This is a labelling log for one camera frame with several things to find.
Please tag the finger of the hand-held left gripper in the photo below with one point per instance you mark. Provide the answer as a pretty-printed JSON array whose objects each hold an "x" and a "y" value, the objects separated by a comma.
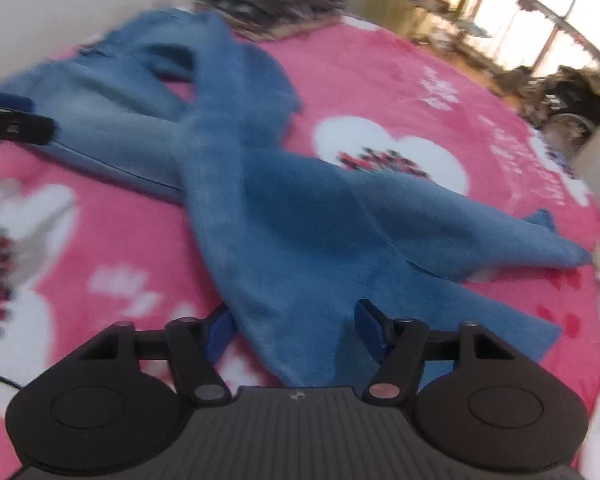
[{"x": 20, "y": 127}]

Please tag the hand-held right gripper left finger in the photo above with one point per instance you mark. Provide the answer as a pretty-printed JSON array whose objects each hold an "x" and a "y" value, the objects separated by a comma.
[{"x": 219, "y": 334}]

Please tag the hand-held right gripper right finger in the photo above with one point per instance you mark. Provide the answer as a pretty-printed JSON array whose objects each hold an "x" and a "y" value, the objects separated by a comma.
[{"x": 369, "y": 329}]

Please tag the stack of folded clothes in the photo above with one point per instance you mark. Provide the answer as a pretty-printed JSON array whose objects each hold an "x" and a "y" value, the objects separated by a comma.
[{"x": 270, "y": 5}]

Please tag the pink floral blanket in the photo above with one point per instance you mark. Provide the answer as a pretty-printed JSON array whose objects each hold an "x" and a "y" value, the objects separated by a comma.
[{"x": 380, "y": 85}]

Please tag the black wheelchair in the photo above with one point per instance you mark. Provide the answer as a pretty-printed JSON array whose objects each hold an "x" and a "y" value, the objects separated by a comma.
[{"x": 565, "y": 97}]

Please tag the cluttered table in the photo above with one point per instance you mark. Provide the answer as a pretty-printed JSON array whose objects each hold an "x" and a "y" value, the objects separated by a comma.
[{"x": 445, "y": 25}]

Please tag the green bottle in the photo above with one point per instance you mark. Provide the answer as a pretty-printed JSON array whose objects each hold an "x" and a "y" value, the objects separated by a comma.
[{"x": 462, "y": 6}]

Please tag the barred window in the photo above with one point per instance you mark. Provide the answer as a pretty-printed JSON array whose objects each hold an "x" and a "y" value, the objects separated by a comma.
[{"x": 530, "y": 0}]

